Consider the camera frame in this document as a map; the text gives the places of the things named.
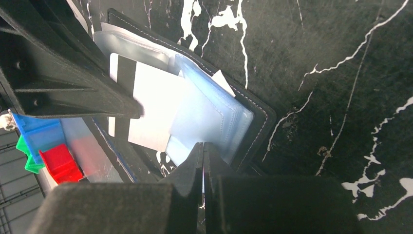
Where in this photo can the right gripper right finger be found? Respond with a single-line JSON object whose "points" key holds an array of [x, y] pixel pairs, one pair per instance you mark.
{"points": [[239, 204]]}

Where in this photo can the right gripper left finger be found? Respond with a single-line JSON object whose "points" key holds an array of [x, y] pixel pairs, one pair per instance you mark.
{"points": [[169, 206]]}

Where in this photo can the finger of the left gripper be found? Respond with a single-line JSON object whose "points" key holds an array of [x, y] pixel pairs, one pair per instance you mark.
{"points": [[51, 68]]}

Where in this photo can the white credit card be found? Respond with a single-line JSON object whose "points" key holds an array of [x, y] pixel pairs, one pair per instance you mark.
{"points": [[151, 103]]}

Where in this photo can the coloured plastic blocks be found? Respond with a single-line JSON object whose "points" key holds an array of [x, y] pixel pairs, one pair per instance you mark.
{"points": [[46, 143]]}

